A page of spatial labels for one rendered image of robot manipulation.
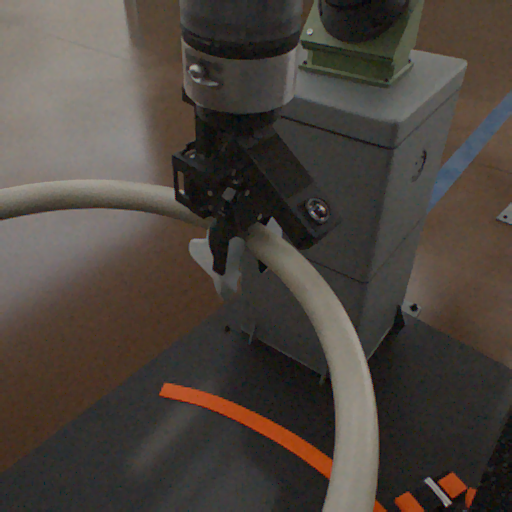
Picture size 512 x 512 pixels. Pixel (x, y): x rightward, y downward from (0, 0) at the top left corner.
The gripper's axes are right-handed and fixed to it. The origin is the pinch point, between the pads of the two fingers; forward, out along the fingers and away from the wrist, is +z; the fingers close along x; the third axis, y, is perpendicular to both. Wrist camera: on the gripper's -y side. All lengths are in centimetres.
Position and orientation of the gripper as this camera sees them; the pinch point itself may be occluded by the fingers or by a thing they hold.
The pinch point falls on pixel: (249, 280)
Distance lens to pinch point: 56.0
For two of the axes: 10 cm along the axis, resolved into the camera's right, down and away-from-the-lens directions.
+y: -7.5, -4.7, 4.8
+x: -6.7, 4.8, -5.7
